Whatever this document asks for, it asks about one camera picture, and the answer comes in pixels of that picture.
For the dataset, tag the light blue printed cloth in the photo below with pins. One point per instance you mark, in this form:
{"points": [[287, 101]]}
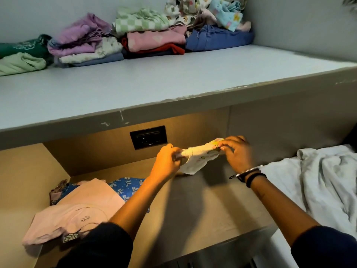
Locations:
{"points": [[226, 12]]}

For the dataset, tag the green checkered folded cloth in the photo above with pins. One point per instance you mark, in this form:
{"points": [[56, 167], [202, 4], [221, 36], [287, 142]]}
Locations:
{"points": [[139, 21]]}

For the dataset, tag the grey-blue folded garment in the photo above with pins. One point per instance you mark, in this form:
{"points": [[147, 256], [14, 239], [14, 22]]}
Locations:
{"points": [[94, 60]]}

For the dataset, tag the black wristband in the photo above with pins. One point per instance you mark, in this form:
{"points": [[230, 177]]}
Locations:
{"points": [[255, 178]]}

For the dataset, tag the small white printed garment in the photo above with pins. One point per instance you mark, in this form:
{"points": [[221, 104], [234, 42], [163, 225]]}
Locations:
{"points": [[198, 156]]}

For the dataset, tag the brown patterned cloth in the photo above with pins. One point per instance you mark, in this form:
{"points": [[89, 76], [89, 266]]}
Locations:
{"points": [[58, 191]]}

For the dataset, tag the dark green folded garment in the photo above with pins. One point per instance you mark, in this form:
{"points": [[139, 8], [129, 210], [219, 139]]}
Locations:
{"points": [[25, 47]]}

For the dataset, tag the person's left fingers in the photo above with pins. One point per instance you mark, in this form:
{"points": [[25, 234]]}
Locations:
{"points": [[176, 153]]}

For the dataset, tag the red folded garment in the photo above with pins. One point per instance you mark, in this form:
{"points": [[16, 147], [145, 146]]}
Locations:
{"points": [[164, 49]]}

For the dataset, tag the grey shelf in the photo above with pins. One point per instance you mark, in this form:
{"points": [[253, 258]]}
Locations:
{"points": [[156, 89]]}

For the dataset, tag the person's right fingers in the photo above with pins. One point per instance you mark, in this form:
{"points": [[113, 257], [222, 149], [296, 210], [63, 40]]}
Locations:
{"points": [[226, 145]]}

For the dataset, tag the blue folded garment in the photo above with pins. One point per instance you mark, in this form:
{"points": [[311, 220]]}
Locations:
{"points": [[217, 39]]}

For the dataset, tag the person's right hand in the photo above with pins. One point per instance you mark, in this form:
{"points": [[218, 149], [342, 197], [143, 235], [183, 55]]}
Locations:
{"points": [[239, 153]]}

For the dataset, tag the person's left forearm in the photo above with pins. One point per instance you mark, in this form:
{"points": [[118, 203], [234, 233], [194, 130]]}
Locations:
{"points": [[134, 203]]}

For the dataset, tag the light green folded garment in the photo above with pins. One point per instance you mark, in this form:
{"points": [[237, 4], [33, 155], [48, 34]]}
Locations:
{"points": [[21, 63]]}

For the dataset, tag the person's left hand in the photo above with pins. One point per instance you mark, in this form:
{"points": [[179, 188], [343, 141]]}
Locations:
{"points": [[165, 164]]}

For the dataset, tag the person's right forearm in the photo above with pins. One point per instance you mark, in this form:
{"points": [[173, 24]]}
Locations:
{"points": [[281, 209]]}

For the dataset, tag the blue floral cloth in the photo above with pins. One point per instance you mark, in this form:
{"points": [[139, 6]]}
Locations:
{"points": [[127, 186]]}

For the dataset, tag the black wall power socket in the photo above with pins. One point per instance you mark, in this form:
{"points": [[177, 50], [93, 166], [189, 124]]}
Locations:
{"points": [[148, 137]]}

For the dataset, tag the pale pink shirt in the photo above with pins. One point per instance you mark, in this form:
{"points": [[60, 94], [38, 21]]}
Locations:
{"points": [[75, 212]]}

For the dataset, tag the white floral printed cloth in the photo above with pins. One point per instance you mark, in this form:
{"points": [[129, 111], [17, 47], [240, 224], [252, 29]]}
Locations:
{"points": [[186, 8]]}

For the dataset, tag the pink folded garment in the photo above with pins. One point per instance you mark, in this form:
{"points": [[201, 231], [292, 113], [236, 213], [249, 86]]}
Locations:
{"points": [[156, 39]]}

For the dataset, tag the white patterned folded garment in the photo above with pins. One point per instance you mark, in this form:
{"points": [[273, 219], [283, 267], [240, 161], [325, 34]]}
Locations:
{"points": [[94, 51]]}

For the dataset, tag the white crumpled bedsheet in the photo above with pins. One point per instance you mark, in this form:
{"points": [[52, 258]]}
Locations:
{"points": [[315, 184]]}

